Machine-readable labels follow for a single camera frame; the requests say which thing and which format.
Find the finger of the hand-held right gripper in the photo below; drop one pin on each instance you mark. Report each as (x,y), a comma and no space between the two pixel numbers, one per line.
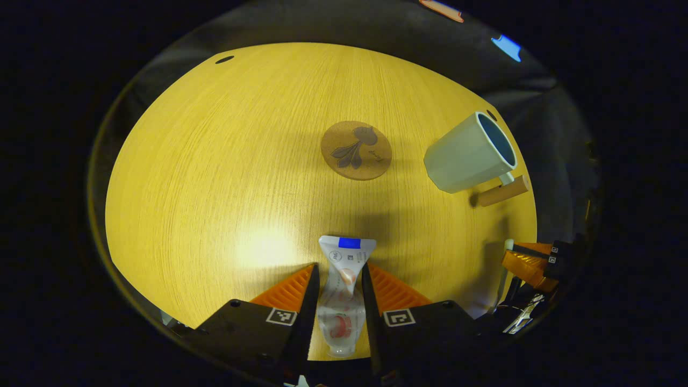
(529,269)
(543,250)

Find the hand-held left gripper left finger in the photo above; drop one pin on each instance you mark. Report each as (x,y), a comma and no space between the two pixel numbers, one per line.
(303,322)

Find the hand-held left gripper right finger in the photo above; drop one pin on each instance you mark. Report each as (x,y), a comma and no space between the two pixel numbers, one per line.
(372,322)

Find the pale green toothbrush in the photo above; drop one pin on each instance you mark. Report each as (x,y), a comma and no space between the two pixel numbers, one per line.
(502,287)

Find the white toothpaste tube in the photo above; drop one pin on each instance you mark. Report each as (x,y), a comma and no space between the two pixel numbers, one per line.
(344,290)

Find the round cork coaster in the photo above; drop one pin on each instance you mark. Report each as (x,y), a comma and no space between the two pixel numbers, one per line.
(356,150)

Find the wooden desktop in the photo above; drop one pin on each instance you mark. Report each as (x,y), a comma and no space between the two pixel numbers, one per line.
(215,161)

